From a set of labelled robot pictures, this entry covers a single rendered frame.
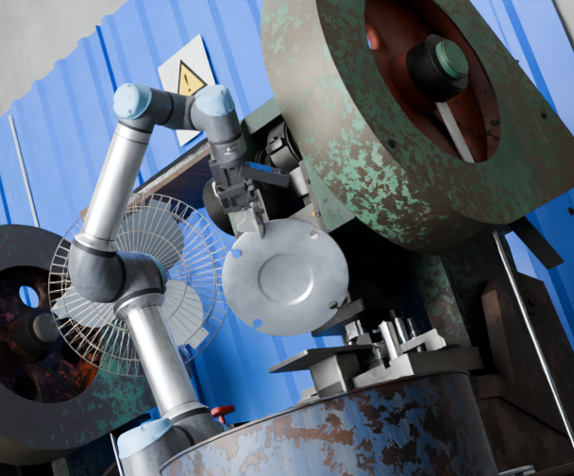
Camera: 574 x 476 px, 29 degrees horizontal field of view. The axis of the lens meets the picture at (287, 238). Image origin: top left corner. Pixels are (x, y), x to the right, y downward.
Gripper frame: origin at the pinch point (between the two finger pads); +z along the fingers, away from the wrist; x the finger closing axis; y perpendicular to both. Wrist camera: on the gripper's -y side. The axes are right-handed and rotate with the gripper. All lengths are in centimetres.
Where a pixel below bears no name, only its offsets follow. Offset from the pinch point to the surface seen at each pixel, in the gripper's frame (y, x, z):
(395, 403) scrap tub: -7, 119, -35
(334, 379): -6.2, 5.5, 40.5
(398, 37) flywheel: -47, -41, -20
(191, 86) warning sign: 8, -244, 47
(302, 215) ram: -11.4, -31.3, 15.0
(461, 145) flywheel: -51, -15, 1
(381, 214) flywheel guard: -26.4, 3.6, 2.8
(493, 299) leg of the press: -52, -14, 45
